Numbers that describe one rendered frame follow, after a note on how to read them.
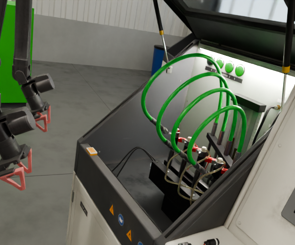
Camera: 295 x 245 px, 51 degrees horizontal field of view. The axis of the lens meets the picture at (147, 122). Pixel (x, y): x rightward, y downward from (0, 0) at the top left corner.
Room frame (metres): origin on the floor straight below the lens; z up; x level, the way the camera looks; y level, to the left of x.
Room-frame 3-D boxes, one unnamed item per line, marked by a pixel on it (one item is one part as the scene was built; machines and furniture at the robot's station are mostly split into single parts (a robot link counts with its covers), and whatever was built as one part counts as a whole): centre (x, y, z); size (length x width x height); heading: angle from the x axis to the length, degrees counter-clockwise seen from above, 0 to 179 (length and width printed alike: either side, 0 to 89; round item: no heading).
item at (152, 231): (0.97, 0.08, 0.87); 0.62 x 0.04 x 0.16; 35
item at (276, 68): (1.25, -0.33, 1.43); 0.54 x 0.03 x 0.02; 35
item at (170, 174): (1.00, -0.19, 0.91); 0.34 x 0.10 x 0.15; 35
